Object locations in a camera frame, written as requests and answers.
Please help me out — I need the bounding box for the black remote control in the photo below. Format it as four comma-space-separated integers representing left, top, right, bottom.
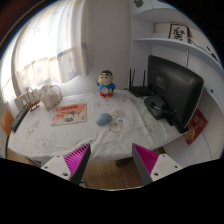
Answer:
10, 107, 29, 132

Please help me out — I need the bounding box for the small wooden rack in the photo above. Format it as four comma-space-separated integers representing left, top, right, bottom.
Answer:
15, 87, 42, 112

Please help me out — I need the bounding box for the white patterned tablecloth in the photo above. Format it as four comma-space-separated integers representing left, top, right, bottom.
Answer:
9, 90, 180, 162

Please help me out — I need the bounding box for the cartoon boy figurine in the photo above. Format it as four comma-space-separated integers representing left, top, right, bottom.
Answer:
96, 70, 116, 97

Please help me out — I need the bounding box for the black wifi router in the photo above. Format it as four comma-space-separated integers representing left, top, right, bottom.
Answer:
128, 71, 150, 96

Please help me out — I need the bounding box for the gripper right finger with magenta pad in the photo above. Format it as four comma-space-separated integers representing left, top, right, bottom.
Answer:
132, 143, 182, 185

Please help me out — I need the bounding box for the white drawstring pouch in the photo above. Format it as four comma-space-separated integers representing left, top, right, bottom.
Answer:
39, 84, 63, 111

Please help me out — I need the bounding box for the framed calligraphy picture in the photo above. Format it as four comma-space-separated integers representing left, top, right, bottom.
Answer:
169, 24, 188, 42

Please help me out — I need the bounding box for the sheer white curtain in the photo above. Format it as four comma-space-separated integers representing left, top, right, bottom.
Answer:
0, 0, 88, 102

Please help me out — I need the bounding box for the white wall shelf unit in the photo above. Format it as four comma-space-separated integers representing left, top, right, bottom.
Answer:
129, 0, 224, 159

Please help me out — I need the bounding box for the black computer monitor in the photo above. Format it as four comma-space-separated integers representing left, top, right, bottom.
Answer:
147, 55, 204, 134

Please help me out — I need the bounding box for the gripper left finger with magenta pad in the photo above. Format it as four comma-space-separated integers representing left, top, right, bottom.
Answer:
42, 144, 91, 185

